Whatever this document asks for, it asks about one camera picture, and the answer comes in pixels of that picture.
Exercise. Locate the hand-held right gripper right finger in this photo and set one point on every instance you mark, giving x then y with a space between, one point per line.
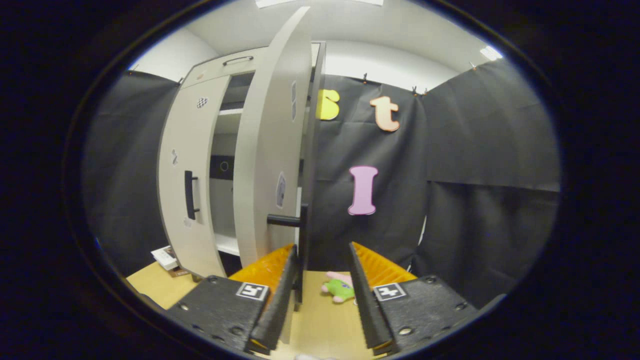
362 300

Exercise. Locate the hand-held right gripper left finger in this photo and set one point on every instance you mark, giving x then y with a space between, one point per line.
280 295

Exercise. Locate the grey shoe cabinet door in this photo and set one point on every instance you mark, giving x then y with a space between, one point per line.
185 140
265 150

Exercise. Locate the grey double-door shoe cabinet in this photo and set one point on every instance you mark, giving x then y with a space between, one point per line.
316 150

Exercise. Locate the white cabinet shelf board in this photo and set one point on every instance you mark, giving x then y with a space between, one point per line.
227 244
230 112

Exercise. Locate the grey cabinet drawer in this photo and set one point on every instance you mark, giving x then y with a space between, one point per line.
215 72

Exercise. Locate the green plush toy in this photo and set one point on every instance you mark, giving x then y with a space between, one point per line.
340 290

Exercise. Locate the brown book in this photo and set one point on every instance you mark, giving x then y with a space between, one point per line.
179 272

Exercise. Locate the black backdrop cloth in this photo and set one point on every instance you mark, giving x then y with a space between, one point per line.
475 150

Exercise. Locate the small ceiling light panel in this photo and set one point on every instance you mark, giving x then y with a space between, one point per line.
491 52

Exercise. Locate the large ceiling light panel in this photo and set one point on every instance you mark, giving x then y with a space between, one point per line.
320 2

